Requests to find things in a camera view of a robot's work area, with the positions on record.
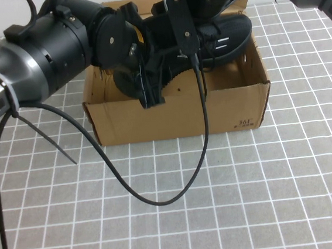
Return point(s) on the grey white-checked tablecloth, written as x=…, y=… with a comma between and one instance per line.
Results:
x=248, y=181

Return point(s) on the black knit sneaker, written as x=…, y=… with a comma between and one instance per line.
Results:
x=227, y=30

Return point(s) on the grey zip tie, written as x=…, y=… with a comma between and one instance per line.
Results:
x=9, y=94

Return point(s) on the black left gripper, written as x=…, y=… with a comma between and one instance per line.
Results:
x=138, y=34

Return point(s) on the brown cardboard shoe box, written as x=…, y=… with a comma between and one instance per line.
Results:
x=168, y=121

